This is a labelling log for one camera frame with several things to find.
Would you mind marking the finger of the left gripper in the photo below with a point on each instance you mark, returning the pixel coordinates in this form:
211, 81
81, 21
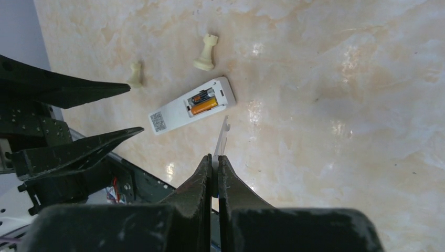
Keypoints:
70, 158

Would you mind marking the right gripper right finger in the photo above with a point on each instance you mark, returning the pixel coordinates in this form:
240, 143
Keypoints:
249, 223

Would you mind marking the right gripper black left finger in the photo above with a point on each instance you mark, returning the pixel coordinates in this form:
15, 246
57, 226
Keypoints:
179, 222

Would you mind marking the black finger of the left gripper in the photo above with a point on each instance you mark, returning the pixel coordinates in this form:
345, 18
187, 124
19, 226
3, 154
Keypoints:
27, 82

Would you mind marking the white battery cover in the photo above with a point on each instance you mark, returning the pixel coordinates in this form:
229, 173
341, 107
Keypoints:
221, 143

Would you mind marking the white remote control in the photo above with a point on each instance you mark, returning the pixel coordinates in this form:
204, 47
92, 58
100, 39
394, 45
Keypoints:
176, 113

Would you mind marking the orange battery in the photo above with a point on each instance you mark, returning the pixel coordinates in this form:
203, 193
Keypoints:
204, 106

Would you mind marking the black battery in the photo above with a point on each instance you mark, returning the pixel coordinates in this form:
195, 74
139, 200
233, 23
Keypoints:
202, 96

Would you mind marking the wooden chess pawn left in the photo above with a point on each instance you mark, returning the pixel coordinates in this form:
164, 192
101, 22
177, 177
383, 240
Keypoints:
135, 79

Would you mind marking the wooden chess pawn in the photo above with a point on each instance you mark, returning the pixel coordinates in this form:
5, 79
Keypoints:
205, 60
135, 79

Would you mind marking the wooden chess pawn right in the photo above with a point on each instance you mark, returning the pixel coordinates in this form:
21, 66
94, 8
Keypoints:
205, 60

